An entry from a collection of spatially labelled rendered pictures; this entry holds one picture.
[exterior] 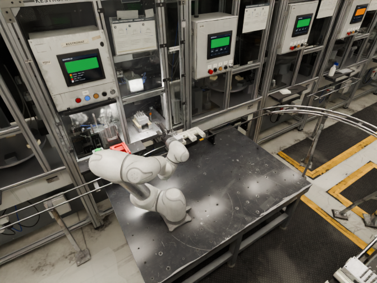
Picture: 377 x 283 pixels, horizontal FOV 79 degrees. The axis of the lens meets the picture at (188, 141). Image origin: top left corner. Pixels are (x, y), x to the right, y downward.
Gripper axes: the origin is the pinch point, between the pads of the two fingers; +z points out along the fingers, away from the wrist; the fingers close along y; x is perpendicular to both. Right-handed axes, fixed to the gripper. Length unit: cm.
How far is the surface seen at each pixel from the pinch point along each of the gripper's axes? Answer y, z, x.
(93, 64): 52, 18, 32
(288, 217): -89, -81, -88
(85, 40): 66, 20, 33
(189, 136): -25.4, 6.0, -32.5
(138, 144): -21.4, 16.0, 13.9
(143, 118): -9.7, 35.3, -1.3
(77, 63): 54, 18, 42
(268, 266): -111, -98, -50
